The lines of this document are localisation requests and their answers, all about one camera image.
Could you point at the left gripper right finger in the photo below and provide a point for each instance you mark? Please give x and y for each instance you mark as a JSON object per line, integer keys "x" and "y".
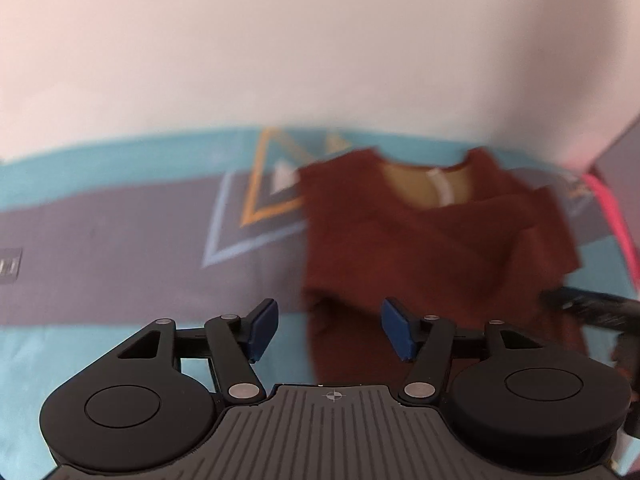
{"x": 511, "y": 398}

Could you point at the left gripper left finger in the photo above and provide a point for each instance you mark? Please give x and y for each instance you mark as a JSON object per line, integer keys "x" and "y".
{"x": 158, "y": 395}

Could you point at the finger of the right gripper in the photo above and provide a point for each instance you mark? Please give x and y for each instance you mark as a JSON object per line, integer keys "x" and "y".
{"x": 595, "y": 308}

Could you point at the dark red small shirt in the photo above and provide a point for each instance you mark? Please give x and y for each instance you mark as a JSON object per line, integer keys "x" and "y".
{"x": 469, "y": 243}

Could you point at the blue grey patterned bedsheet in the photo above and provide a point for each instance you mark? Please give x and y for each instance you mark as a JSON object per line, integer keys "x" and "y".
{"x": 98, "y": 243}

